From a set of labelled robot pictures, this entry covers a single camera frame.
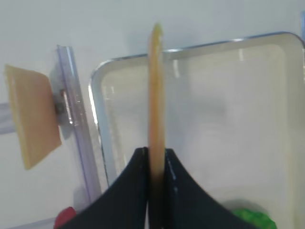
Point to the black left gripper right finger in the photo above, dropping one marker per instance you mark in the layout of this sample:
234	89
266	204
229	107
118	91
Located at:
187	206

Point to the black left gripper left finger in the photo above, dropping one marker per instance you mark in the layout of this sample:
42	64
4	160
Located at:
123	204

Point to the orange cheese slice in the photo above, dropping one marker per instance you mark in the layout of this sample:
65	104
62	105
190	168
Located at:
33	112
156	111

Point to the red tomato slice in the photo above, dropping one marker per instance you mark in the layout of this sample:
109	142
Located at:
64	216

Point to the lettuce leaf on tray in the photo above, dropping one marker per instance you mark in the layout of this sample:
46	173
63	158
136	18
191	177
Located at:
256	218

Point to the clear tomato holder strip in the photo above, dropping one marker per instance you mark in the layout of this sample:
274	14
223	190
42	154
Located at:
41	224

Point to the clear cheese holder strip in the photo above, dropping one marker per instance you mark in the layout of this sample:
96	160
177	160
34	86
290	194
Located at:
7	125

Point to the white metal tray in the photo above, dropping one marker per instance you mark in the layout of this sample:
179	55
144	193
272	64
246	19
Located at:
235	117

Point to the long clear rail left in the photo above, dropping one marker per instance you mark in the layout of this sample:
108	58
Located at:
78	129

